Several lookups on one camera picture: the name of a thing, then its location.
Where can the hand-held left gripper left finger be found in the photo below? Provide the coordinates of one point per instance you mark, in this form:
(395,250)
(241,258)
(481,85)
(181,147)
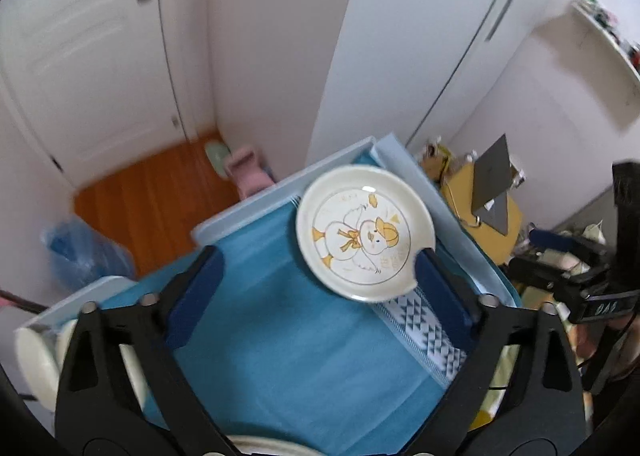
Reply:
(200,296)

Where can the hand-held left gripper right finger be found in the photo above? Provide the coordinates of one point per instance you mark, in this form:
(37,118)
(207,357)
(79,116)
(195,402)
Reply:
(442,296)

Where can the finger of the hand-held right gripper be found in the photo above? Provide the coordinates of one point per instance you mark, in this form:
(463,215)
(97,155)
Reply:
(560,240)
(545,273)

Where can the duck print cream plate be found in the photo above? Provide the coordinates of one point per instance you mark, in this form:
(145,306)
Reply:
(350,236)

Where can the stack of cream plates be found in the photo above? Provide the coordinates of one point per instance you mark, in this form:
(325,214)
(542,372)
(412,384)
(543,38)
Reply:
(270,447)

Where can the grey laptop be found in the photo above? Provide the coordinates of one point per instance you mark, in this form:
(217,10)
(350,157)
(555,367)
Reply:
(492,171)

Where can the yellow round table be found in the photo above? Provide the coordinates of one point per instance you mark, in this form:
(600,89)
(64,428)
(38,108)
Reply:
(460,196)

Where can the blue patterned tablecloth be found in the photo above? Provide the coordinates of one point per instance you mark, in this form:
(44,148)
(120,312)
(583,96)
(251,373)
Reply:
(300,346)

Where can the blue plastic bag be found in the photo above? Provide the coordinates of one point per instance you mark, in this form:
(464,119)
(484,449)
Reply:
(80,256)

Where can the pink stool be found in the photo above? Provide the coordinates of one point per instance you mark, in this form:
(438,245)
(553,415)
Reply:
(247,174)

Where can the brown paper bag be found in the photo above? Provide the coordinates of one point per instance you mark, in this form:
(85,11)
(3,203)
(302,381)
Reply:
(432,161)

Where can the green slipper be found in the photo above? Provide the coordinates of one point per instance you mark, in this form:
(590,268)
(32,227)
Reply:
(217,159)

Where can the black tripod leg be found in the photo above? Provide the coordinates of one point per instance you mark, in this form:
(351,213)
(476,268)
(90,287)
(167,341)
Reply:
(20,302)

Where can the white wardrobe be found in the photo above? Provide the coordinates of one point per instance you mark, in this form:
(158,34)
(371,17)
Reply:
(425,11)

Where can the white panel door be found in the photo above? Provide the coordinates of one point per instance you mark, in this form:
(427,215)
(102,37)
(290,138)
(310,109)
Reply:
(75,61)

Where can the white wall shelf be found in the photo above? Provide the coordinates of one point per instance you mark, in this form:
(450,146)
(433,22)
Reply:
(605,41)

